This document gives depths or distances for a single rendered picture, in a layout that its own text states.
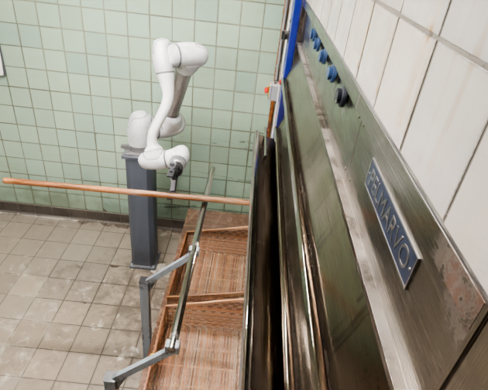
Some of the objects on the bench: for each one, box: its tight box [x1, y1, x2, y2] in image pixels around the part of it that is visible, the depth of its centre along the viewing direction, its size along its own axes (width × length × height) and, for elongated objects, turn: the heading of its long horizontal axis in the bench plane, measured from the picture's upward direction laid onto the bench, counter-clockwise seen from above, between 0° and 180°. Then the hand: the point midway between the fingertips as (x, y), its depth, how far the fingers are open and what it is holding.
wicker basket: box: [167, 226, 249, 326], centre depth 231 cm, size 49×56×28 cm
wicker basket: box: [143, 298, 244, 390], centre depth 181 cm, size 49×56×28 cm
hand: (170, 186), depth 209 cm, fingers open, 13 cm apart
